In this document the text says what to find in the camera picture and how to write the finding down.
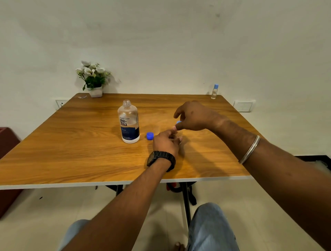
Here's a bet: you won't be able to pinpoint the person's left hand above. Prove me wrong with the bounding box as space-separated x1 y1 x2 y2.
152 128 183 159

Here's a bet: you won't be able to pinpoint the person's right hand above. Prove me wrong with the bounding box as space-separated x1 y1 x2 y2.
173 100 223 132

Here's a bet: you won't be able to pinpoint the clear large bottle blue label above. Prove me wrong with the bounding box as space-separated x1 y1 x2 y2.
117 100 140 144

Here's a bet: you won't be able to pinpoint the person's left forearm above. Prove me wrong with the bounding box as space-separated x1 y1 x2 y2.
61 159 172 251

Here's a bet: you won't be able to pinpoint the person's right forearm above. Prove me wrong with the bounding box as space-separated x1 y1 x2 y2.
214 116 331 251

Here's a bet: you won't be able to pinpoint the person's right leg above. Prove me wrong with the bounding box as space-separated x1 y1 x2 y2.
187 202 240 251

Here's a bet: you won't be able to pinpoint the person's leg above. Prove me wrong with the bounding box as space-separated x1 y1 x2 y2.
187 202 240 251
57 219 90 251

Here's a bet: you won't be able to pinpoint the person's left leg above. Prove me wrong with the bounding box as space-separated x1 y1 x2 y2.
57 219 90 251

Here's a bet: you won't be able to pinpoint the black wristwatch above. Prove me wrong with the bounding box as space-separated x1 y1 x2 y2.
147 151 176 173

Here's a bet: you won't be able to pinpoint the silver bangle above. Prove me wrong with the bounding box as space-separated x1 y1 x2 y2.
238 135 261 165

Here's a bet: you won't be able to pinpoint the white flowers in white pot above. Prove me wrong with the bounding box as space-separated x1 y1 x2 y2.
75 61 112 98

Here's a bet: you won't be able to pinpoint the maroon cabinet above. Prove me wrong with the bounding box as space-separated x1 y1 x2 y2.
0 127 23 219

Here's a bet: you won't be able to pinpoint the white wall switch plate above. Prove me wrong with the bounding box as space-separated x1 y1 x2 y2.
233 100 256 113

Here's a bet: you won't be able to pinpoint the black metal table frame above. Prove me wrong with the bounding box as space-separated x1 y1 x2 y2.
106 182 198 228

